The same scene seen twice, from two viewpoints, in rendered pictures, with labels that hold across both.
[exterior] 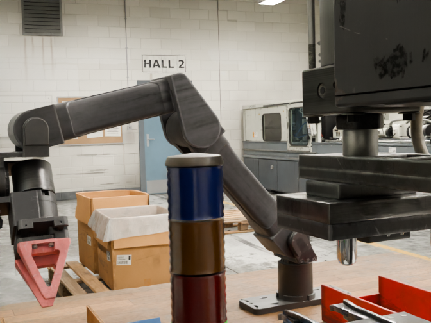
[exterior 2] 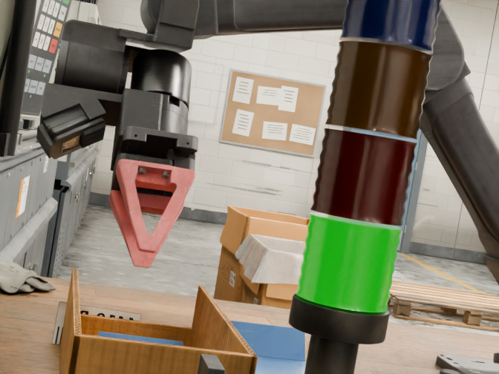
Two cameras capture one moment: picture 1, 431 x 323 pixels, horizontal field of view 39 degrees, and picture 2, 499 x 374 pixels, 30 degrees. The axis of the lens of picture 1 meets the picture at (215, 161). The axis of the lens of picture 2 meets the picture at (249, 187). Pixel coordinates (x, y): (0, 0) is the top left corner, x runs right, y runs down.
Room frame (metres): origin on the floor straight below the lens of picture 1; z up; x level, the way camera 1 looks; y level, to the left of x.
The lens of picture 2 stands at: (0.02, -0.02, 1.11)
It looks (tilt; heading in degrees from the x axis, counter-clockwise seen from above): 3 degrees down; 12
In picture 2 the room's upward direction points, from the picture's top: 9 degrees clockwise
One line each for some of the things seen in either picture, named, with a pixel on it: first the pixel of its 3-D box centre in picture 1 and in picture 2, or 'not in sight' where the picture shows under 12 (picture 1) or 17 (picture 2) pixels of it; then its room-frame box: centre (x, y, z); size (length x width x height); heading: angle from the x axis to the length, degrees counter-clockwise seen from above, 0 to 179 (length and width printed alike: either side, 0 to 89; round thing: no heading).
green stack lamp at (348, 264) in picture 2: not in sight; (348, 260); (0.40, 0.01, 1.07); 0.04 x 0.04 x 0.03
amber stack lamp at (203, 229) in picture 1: (197, 243); (378, 90); (0.40, 0.01, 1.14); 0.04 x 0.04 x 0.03
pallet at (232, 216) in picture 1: (227, 220); (449, 305); (7.48, -0.13, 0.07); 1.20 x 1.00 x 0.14; 113
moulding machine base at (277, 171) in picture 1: (336, 170); not in sight; (9.82, -1.97, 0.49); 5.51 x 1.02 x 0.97; 21
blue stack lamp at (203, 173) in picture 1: (195, 191); (393, 4); (0.40, 0.01, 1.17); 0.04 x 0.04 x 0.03
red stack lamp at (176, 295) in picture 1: (198, 295); (363, 176); (0.40, 0.01, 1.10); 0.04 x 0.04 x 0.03
